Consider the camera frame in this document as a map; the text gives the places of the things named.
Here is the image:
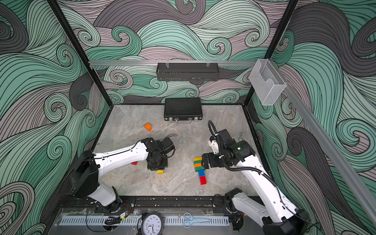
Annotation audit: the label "red square lego brick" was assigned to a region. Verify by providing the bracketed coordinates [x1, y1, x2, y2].
[200, 176, 207, 185]

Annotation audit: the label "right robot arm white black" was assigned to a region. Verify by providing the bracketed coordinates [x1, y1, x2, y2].
[202, 129, 311, 235]

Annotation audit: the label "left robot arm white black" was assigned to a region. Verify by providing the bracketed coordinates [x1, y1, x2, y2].
[69, 137, 175, 213]

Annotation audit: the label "orange half-round block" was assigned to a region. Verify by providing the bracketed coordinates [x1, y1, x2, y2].
[144, 123, 152, 131]

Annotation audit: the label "black hard case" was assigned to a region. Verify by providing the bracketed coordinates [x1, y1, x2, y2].
[164, 98, 203, 121]

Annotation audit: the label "white analog clock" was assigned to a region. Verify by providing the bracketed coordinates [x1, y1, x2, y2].
[141, 212, 165, 235]

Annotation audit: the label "light blue scissors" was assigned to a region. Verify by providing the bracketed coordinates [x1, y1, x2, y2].
[183, 212, 210, 228]

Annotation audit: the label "clear plastic wall holder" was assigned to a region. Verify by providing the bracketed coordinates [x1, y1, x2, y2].
[249, 59, 287, 106]

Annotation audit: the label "black wall shelf tray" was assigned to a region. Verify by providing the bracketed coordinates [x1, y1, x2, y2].
[156, 63, 220, 82]

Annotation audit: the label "white perforated cable strip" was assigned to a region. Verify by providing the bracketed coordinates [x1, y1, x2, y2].
[58, 215, 230, 227]

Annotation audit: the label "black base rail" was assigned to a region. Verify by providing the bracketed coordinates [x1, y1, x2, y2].
[57, 194, 236, 214]

